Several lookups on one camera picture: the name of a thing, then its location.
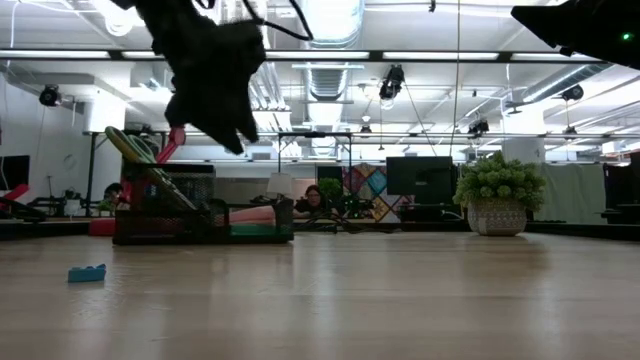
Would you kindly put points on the shiny corrugated ventilation duct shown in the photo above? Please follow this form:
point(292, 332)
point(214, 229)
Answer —
point(330, 20)

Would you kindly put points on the red desk lamp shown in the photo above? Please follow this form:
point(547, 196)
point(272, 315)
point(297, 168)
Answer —
point(175, 137)

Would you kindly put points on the grey fabric partition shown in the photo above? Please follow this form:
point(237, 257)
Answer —
point(575, 192)

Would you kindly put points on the black mesh desk organizer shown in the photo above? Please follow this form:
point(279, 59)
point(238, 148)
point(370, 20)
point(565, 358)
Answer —
point(165, 230)

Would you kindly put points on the white lampshade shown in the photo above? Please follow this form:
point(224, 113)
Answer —
point(279, 183)

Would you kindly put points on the small black monitor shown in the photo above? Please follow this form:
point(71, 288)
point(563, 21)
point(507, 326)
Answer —
point(14, 172)

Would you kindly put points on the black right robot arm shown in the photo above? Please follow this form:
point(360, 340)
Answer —
point(590, 25)

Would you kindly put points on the small green plant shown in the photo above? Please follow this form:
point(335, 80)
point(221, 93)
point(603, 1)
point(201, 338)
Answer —
point(331, 187)

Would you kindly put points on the large black monitor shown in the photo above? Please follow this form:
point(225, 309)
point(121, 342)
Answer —
point(420, 180)

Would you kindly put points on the green plant in patterned pot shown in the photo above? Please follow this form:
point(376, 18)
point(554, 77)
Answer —
point(497, 185)

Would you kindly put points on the red angled bar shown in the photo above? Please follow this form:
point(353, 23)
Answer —
point(12, 192)

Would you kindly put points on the black dome camera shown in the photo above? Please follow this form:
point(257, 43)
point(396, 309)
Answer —
point(50, 95)
point(478, 127)
point(572, 92)
point(392, 82)

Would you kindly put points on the small blue block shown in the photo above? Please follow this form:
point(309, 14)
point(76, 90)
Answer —
point(87, 274)

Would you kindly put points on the person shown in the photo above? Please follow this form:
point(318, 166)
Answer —
point(312, 200)
point(112, 192)

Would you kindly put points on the colourful patchwork panel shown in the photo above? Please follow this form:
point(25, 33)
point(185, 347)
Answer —
point(375, 195)

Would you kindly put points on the teal cloth piece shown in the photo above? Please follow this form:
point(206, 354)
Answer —
point(252, 230)

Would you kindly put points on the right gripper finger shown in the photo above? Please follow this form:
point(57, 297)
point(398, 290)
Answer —
point(205, 120)
point(247, 115)

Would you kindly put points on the black rig light bar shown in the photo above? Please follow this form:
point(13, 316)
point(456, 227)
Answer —
point(375, 55)

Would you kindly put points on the pink sticky note pad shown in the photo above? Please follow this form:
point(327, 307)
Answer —
point(252, 215)

